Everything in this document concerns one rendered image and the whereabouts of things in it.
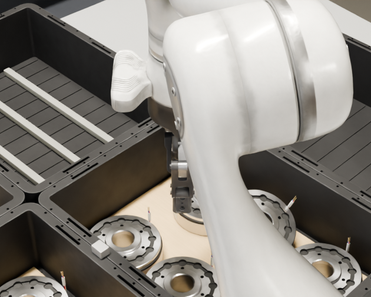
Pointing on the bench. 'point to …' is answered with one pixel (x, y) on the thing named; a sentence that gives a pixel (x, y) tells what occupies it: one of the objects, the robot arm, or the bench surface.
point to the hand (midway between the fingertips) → (181, 184)
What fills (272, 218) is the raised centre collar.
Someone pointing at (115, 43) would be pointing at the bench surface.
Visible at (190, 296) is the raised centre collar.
